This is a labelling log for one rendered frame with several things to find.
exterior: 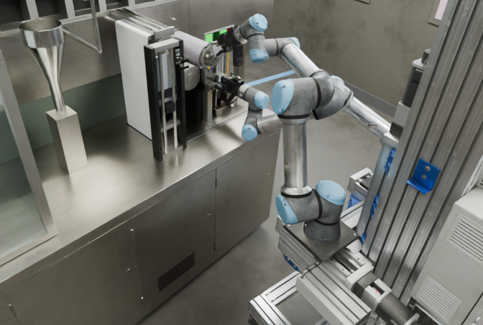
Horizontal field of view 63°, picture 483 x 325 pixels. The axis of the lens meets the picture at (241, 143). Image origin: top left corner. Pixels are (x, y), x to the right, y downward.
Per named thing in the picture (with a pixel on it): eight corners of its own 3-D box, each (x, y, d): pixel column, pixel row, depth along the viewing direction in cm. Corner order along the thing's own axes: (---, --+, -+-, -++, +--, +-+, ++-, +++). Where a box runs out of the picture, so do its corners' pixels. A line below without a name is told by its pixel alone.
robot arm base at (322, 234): (347, 233, 162) (353, 216, 156) (322, 249, 154) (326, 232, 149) (320, 211, 172) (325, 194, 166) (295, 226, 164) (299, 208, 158)
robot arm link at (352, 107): (400, 166, 189) (312, 101, 179) (397, 148, 201) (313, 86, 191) (421, 150, 182) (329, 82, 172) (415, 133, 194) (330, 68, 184)
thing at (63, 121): (66, 179, 168) (33, 51, 135) (50, 164, 175) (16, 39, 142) (96, 165, 176) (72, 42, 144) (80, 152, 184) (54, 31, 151)
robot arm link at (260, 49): (279, 56, 166) (274, 31, 167) (254, 58, 163) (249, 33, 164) (272, 63, 174) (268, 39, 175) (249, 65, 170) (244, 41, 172)
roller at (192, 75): (182, 93, 191) (181, 70, 184) (150, 75, 205) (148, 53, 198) (200, 85, 199) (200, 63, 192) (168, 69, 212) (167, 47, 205)
